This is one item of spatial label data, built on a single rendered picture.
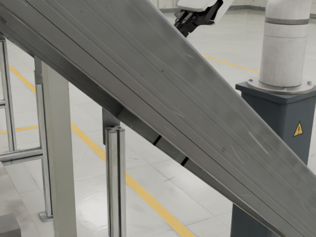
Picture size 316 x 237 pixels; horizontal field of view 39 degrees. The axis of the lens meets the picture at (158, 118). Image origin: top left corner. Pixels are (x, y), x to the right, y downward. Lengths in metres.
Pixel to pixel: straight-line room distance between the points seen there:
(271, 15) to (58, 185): 0.79
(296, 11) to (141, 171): 1.36
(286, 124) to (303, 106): 0.08
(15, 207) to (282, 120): 0.76
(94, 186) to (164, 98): 1.92
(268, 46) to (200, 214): 0.95
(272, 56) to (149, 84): 1.01
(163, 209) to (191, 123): 1.71
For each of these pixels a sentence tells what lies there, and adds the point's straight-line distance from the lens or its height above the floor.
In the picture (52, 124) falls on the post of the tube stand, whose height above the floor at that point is 0.59.
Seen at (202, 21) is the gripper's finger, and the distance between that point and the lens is 0.86.
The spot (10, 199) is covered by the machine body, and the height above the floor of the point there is 0.62.
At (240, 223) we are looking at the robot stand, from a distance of 1.51.
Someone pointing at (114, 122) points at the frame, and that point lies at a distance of 1.16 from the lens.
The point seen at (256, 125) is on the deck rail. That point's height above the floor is 0.92.
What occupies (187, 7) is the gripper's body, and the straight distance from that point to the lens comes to 0.89.
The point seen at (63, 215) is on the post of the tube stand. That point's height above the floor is 0.28.
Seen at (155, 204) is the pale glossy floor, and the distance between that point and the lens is 2.07.
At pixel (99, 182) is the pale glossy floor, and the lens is 2.27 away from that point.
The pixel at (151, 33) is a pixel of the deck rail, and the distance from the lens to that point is 0.30.
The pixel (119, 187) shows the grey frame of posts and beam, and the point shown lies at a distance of 1.20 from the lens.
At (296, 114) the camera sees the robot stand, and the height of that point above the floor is 0.64.
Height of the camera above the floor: 1.04
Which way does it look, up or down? 19 degrees down
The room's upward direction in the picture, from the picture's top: 1 degrees clockwise
